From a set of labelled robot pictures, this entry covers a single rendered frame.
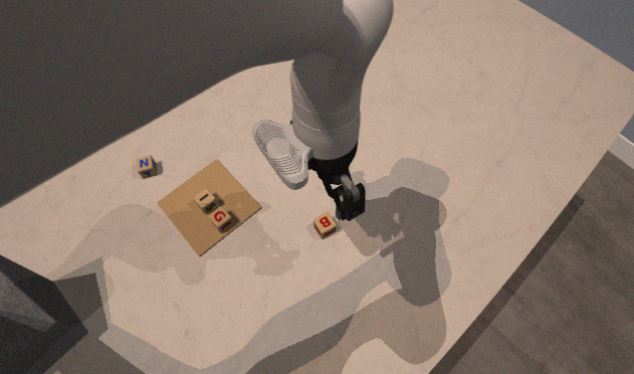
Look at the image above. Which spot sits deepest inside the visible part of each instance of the tan square mat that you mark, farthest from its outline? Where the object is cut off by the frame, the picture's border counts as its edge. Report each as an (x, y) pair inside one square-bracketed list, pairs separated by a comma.
[(196, 228)]

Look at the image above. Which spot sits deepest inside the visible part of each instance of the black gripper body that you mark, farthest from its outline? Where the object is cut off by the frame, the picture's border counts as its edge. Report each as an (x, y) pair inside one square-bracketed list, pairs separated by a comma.
[(335, 167)]

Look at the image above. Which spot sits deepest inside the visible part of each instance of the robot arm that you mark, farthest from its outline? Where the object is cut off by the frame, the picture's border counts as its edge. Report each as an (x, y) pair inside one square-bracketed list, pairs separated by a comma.
[(78, 75)]

